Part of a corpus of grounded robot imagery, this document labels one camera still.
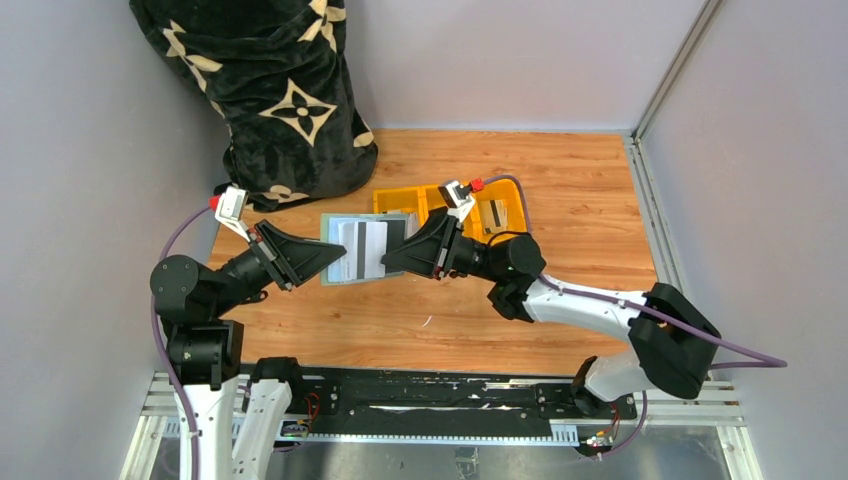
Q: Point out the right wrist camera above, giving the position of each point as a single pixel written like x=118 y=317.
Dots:
x=459 y=197

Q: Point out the beige card in bin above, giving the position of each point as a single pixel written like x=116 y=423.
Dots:
x=494 y=216

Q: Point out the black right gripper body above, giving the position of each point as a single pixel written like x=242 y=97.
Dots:
x=447 y=244

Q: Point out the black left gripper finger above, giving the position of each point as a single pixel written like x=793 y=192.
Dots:
x=296 y=270
x=298 y=249

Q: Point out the yellow bin with white cards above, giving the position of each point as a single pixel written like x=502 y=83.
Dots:
x=406 y=200

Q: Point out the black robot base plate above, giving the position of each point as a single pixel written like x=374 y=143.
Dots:
x=450 y=405

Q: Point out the white cards in bin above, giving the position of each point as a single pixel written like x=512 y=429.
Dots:
x=410 y=219

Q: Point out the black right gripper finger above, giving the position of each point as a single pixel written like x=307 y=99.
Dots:
x=420 y=242
x=421 y=259

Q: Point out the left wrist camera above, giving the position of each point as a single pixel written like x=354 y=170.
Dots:
x=228 y=208

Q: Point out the black card in holder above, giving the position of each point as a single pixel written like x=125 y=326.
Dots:
x=396 y=233

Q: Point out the black floral blanket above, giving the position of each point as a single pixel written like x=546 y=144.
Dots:
x=276 y=72

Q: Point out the white card with magnetic stripe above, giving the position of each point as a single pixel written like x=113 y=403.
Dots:
x=365 y=242

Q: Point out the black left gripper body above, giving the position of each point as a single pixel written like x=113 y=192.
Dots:
x=271 y=258

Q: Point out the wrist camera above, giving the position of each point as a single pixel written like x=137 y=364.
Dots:
x=228 y=208
x=459 y=197

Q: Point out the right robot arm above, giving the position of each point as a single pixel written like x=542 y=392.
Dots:
x=671 y=344

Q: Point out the yellow bin with black card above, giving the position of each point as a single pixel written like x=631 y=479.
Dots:
x=430 y=199

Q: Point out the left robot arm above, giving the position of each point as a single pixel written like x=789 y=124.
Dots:
x=202 y=350

